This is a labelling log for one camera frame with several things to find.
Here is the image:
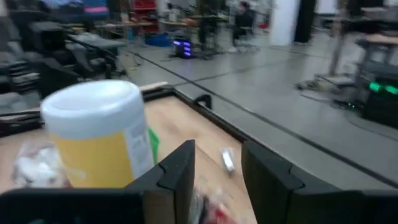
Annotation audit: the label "person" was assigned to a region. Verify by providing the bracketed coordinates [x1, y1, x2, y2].
[231, 1, 261, 50]

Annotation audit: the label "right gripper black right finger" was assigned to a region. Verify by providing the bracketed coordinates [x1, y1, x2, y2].
[241, 141, 304, 224]

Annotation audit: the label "blue storage bin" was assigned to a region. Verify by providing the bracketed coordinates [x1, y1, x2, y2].
[144, 32, 172, 48]

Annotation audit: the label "device with purple lights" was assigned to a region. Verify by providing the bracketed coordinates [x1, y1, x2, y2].
[172, 36, 193, 59]

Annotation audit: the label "monitor with blue screen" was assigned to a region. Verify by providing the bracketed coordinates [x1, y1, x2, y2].
[40, 0, 110, 16]

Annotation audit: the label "bagged black hair ties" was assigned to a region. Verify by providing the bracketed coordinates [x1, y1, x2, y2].
[189, 180, 218, 224]

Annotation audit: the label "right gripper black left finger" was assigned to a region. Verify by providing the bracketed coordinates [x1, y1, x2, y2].
[124, 139, 196, 224]

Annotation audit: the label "yellow disinfecting wipes canister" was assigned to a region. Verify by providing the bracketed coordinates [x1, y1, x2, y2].
[39, 80, 156, 189]

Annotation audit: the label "silver metal nail clipper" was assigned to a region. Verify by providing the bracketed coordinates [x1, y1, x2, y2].
[220, 147, 236, 174]

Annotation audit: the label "clear bag of white cotton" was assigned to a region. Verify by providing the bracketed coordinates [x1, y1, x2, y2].
[12, 141, 74, 189]

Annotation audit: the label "red shelf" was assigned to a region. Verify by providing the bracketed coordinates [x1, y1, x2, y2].
[130, 0, 159, 34]

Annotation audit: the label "device with green lights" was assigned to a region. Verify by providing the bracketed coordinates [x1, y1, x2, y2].
[362, 79, 398, 127]

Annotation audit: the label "white square pillar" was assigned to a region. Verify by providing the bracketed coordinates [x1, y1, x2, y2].
[269, 0, 302, 47]

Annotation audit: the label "red plastic mesh basket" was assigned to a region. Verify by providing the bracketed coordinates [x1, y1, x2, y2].
[203, 202, 242, 224]

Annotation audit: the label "black aluminium table frame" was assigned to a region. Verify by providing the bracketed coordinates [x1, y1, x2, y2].
[0, 84, 398, 190]

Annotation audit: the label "green plastic mesh basket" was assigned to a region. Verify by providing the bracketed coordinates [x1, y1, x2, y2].
[148, 126, 160, 165]

